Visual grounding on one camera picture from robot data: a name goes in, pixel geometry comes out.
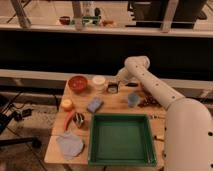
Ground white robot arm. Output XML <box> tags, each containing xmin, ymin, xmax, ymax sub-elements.
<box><xmin>116</xmin><ymin>56</ymin><xmax>213</xmax><ymax>171</ymax></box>

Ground white cup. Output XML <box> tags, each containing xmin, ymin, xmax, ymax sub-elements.
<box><xmin>92</xmin><ymin>75</ymin><xmax>106</xmax><ymax>91</ymax></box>

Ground blue sponge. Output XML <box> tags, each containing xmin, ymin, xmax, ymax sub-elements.
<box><xmin>87</xmin><ymin>97</ymin><xmax>103</xmax><ymax>113</ymax></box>

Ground red-orange bowl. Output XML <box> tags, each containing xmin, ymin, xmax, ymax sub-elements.
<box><xmin>68</xmin><ymin>75</ymin><xmax>88</xmax><ymax>93</ymax></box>

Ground yellow round fruit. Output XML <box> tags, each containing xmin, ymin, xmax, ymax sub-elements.
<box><xmin>61</xmin><ymin>99</ymin><xmax>73</xmax><ymax>111</ymax></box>

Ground red chili pepper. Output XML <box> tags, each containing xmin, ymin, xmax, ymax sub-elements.
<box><xmin>64</xmin><ymin>109</ymin><xmax>76</xmax><ymax>131</ymax></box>

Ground small metal fork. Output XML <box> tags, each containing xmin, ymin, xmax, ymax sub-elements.
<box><xmin>150</xmin><ymin>115</ymin><xmax>165</xmax><ymax>119</ymax></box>

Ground green plastic tray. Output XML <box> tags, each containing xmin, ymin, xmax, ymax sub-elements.
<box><xmin>88</xmin><ymin>114</ymin><xmax>157</xmax><ymax>167</ymax></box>

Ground grey-blue cloth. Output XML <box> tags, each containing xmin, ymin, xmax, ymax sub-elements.
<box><xmin>56</xmin><ymin>132</ymin><xmax>84</xmax><ymax>160</ymax></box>

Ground yellow banana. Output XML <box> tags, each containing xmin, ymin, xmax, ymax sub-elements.
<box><xmin>154</xmin><ymin>135</ymin><xmax>164</xmax><ymax>141</ymax></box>

